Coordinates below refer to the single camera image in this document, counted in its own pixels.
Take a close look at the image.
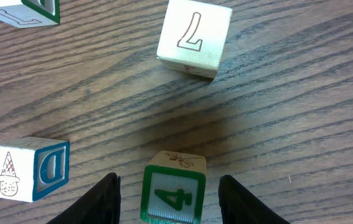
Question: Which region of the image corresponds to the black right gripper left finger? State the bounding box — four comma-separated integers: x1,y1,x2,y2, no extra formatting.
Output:
47,172,121,224

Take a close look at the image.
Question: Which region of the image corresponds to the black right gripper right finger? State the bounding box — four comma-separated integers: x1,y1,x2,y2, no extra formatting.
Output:
218,175,289,224

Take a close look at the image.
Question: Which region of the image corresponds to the green number 4 block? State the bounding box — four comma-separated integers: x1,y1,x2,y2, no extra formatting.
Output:
140,151,207,224

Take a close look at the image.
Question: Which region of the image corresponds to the blue-sided wooden block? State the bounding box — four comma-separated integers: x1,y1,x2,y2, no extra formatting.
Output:
0,137,70,202

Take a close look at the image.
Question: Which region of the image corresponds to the yellow-sided anchor block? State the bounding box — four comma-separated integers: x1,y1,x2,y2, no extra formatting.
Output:
156,0,232,78

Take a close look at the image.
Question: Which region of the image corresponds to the green letter E block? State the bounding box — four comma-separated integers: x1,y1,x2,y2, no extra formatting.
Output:
0,0,60,28

